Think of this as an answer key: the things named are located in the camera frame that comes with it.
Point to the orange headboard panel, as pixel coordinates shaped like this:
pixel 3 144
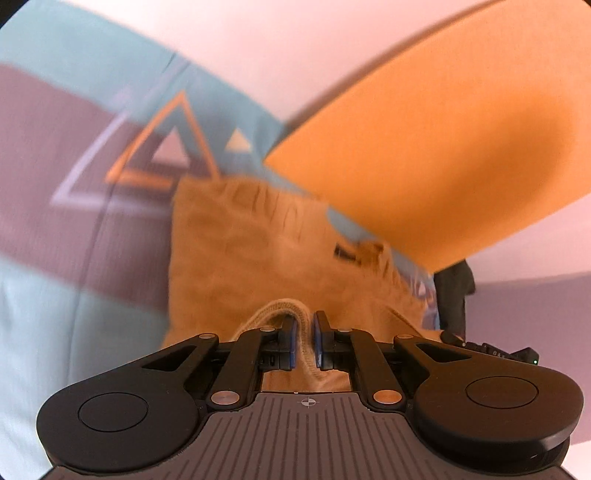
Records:
pixel 473 143

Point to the tan cable-knit sweater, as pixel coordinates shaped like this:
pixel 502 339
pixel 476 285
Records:
pixel 244 252

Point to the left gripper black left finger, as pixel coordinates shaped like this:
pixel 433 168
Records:
pixel 144 412

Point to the blue grey patterned bedsheet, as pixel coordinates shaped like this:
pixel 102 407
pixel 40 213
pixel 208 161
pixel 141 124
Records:
pixel 83 261

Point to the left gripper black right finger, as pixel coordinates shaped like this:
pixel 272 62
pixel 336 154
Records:
pixel 470 408

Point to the dark garment behind headboard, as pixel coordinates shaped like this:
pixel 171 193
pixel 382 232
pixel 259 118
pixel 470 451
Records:
pixel 453 285

